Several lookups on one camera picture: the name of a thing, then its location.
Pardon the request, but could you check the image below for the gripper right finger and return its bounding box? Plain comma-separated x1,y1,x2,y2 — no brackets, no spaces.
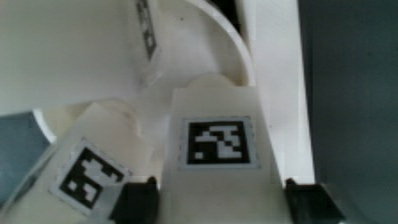
284,179,345,224

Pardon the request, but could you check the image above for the white stool leg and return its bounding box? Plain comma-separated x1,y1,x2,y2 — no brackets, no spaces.
0,103,151,224
0,0,158,116
158,74,293,224

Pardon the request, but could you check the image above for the white round stool seat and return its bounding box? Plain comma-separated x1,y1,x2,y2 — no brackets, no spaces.
32,0,258,144

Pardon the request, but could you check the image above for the white U-shaped obstacle fence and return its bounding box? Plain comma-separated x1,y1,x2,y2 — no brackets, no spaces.
236,0,315,184

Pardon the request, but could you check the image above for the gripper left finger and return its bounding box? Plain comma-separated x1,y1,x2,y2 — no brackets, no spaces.
87,176,162,224

